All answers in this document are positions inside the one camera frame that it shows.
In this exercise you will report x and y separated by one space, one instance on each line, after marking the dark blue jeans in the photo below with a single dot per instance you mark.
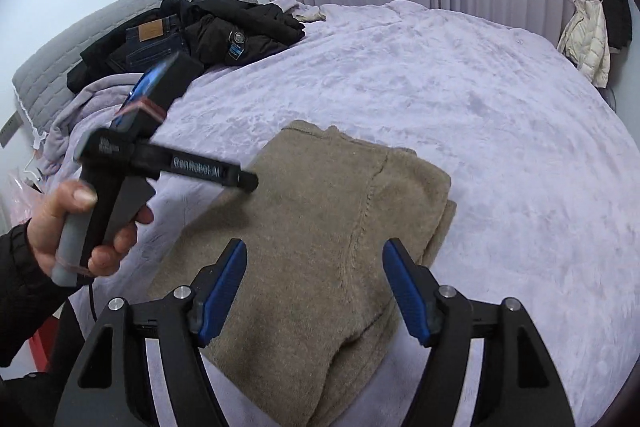
145 39

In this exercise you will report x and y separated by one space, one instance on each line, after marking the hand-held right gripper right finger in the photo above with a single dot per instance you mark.
407 294

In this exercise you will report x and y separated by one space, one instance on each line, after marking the person's left hand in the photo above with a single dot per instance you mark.
45 217

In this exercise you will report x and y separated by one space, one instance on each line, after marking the lavender fleece blanket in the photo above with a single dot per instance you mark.
500 132

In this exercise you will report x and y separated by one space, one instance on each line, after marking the red box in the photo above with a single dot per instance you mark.
42 337

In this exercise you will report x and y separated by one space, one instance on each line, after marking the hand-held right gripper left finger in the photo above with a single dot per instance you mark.
225 289

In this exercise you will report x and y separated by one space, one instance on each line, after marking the cream puffer jacket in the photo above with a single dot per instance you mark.
587 42

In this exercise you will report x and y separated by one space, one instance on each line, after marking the pink plastic bag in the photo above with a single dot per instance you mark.
22 202

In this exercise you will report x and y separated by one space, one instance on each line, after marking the small beige cloth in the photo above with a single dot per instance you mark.
307 13

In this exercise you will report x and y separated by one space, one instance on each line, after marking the brown knit sweater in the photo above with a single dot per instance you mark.
310 257

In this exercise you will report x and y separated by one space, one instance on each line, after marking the person's left forearm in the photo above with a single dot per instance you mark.
25 292

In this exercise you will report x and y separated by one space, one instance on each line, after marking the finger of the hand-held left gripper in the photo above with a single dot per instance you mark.
205 169

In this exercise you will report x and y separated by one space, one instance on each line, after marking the black puffer jacket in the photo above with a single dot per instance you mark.
250 27

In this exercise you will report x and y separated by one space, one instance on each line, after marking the grey quilted headboard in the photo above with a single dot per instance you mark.
100 22

